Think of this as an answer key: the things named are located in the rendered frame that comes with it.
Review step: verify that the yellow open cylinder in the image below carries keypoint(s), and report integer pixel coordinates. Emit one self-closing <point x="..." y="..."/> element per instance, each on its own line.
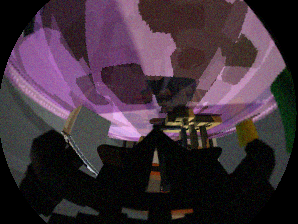
<point x="246" y="131"/>

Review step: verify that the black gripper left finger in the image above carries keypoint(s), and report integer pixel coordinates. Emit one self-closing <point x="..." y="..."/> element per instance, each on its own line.
<point x="138" y="158"/>

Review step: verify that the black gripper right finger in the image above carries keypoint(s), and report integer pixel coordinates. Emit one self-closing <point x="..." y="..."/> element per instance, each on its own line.
<point x="172" y="158"/>

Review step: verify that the green cup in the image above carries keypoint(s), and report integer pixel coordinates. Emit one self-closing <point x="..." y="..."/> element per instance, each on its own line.
<point x="284" y="95"/>

